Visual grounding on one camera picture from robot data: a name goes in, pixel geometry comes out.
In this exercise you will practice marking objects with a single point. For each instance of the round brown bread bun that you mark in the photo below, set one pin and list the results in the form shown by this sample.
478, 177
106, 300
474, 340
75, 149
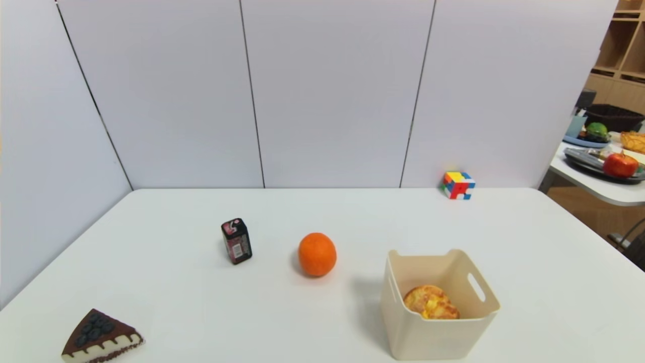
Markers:
431, 302

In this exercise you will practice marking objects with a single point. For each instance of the cream white plastic box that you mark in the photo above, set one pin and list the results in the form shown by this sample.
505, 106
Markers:
433, 338

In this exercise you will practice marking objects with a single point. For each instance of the orange fruit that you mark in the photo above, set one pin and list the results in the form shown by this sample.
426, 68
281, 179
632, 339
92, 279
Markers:
317, 254

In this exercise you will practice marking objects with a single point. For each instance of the small dark drink carton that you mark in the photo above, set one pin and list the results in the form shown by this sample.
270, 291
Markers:
237, 242

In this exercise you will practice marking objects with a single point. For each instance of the colourful puzzle cube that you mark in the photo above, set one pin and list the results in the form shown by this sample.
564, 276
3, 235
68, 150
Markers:
457, 185

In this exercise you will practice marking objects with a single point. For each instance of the blue plate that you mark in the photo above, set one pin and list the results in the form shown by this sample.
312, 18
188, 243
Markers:
574, 141

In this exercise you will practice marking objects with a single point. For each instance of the light blue cup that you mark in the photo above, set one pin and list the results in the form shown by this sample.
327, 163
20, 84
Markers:
577, 126

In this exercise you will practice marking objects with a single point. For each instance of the black oval tray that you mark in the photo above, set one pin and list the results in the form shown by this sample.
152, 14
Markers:
584, 164

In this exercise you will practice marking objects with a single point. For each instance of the chocolate blueberry cake slice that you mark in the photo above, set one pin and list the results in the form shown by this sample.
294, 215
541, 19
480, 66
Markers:
98, 335

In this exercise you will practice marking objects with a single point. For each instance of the grey chair back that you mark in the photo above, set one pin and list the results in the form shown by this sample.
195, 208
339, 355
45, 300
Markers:
584, 100

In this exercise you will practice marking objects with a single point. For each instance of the green round fruit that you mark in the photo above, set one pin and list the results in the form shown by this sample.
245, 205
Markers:
597, 131

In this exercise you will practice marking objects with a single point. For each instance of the red apple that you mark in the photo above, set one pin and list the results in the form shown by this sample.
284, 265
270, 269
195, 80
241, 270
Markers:
621, 165

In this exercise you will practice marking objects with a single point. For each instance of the black woven basket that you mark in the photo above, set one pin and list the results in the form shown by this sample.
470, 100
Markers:
617, 117

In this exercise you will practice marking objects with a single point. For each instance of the golden pastry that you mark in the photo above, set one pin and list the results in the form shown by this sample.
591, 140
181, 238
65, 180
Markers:
634, 141

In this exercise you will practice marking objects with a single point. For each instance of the wooden shelf unit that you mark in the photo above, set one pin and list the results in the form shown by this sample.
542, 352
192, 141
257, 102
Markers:
622, 55

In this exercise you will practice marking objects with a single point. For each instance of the dark chair frame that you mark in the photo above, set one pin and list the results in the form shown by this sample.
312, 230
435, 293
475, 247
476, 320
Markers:
632, 247

